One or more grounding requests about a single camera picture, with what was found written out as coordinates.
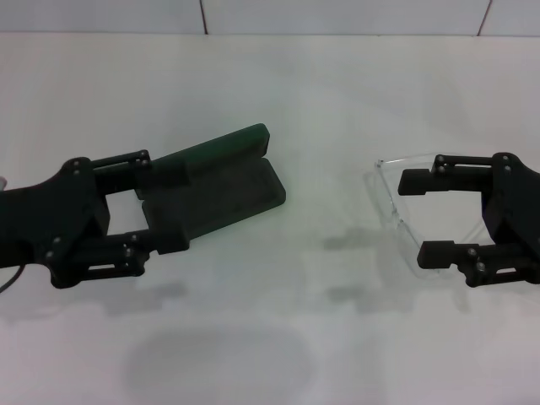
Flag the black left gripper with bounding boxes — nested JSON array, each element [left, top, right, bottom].
[[0, 148, 192, 290]]

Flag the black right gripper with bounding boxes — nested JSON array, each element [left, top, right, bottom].
[[397, 151, 540, 289]]

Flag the clear transparent glasses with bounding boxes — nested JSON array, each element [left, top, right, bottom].
[[363, 153, 487, 276]]

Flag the green glasses case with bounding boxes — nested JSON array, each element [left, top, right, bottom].
[[133, 122, 289, 248]]

